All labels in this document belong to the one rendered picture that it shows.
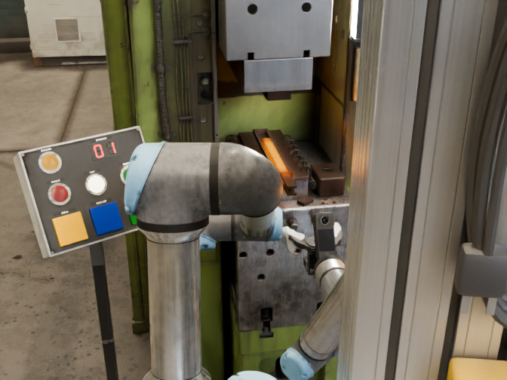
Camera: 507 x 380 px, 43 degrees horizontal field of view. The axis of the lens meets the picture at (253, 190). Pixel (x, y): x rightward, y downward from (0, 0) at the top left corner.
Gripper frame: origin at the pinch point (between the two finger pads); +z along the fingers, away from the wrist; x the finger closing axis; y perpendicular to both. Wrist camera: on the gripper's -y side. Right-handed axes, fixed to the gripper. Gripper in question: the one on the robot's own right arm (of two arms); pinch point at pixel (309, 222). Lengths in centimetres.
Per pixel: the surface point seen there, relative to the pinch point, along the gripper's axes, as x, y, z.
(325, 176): 13.4, 2.2, 32.0
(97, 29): -86, 63, 560
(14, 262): -115, 101, 161
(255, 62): -9.2, -35.5, 30.8
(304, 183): 6.3, 3.3, 30.7
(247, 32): -12, -44, 31
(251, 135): -4, 1, 69
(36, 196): -70, -9, 9
